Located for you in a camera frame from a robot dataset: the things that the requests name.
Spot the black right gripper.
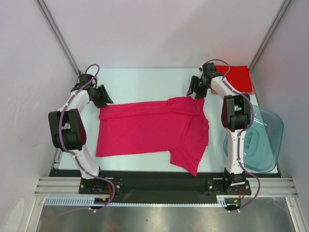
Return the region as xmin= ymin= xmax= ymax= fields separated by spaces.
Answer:
xmin=187 ymin=75 xmax=210 ymax=99

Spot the magenta pink t shirt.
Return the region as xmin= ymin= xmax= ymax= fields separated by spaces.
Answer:
xmin=96 ymin=97 xmax=209 ymax=176

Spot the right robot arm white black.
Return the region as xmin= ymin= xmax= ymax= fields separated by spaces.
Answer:
xmin=186 ymin=59 xmax=254 ymax=194

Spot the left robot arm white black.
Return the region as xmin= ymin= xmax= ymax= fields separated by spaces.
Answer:
xmin=48 ymin=73 xmax=114 ymax=195

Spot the folded red t shirt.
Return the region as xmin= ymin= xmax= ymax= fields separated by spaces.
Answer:
xmin=226 ymin=66 xmax=253 ymax=92

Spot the folded light pink t shirt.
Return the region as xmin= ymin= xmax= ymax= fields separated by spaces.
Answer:
xmin=211 ymin=89 xmax=255 ymax=96

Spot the teal transparent plastic bin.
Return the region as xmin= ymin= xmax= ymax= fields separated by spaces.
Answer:
xmin=222 ymin=104 xmax=284 ymax=173

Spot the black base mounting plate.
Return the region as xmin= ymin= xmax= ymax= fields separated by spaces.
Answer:
xmin=49 ymin=169 xmax=279 ymax=203

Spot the left aluminium frame post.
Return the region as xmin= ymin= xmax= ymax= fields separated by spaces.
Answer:
xmin=35 ymin=0 xmax=80 ymax=75

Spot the aluminium frame post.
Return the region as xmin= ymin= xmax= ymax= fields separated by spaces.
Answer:
xmin=249 ymin=0 xmax=293 ymax=72
xmin=35 ymin=0 xmax=80 ymax=75

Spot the grey slotted cable duct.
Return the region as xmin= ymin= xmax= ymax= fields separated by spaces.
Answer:
xmin=44 ymin=196 xmax=239 ymax=208

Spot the front aluminium frame rail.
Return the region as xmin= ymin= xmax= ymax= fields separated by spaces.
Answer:
xmin=35 ymin=177 xmax=298 ymax=198

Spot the right aluminium frame post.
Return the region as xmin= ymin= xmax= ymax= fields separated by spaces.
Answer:
xmin=249 ymin=0 xmax=293 ymax=72

